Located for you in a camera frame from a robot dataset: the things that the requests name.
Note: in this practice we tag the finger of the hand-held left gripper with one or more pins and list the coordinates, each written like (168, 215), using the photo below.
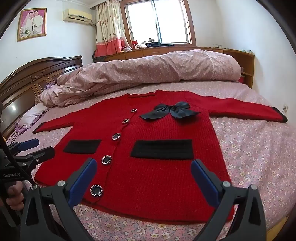
(39, 155)
(29, 143)

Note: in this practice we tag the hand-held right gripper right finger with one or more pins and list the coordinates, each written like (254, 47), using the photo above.
(203, 178)

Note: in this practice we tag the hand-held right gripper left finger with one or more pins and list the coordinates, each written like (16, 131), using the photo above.
(85, 178)

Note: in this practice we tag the red knit cardigan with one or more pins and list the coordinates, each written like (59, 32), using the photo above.
(161, 180)

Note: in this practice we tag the pile of clothes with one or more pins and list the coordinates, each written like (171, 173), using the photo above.
(150, 43)

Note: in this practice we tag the person's left hand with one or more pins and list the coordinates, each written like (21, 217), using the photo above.
(15, 195)

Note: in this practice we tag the white pillow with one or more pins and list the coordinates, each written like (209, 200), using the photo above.
(30, 115)

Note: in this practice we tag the purple pillow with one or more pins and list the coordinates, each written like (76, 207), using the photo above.
(50, 86)

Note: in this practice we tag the dark wooden headboard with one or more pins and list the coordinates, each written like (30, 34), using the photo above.
(23, 78)

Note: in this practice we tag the red item in shelf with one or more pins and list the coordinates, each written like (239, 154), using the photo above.
(241, 80)

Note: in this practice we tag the pink floral duvet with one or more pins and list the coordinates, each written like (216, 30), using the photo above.
(150, 69)

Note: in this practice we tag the wooden windowsill cabinet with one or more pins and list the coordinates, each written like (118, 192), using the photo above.
(248, 62)

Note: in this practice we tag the cream and red curtain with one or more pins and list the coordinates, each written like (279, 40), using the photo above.
(108, 30)

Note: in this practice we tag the small red box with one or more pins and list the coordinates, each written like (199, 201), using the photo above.
(134, 44)

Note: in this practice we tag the wooden framed window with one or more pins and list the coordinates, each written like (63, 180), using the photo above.
(159, 20)

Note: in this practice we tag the wall socket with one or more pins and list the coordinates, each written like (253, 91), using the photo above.
(285, 109)

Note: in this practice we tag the framed wall photo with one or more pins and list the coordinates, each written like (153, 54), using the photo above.
(32, 24)

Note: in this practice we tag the wall air conditioner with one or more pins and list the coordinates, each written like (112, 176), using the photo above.
(77, 15)

